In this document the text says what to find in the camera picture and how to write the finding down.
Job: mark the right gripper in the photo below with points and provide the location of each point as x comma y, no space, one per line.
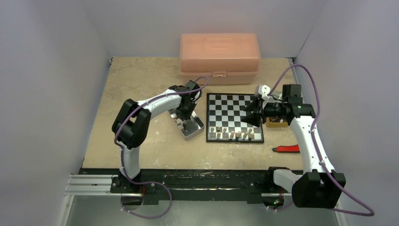
259,110

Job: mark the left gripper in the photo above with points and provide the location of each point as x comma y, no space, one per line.
186,116

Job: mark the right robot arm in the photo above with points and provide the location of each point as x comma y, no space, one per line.
308,149

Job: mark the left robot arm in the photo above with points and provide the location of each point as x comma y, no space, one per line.
132,122

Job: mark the light wooden chess pieces pile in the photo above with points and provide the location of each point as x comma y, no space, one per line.
179,123

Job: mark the dark wooden chess pieces pile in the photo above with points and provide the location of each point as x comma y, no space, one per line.
276,120

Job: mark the black white chess board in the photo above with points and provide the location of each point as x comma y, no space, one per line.
226,110

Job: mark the gold metal tin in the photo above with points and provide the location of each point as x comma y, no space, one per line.
275,125

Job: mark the silver pink metal tin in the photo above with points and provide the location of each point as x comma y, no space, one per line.
192,127

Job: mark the red black utility knife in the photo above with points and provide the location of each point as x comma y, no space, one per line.
286,149

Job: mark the pink plastic storage box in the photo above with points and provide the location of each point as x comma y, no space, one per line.
225,58

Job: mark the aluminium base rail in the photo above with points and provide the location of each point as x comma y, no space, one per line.
274,186

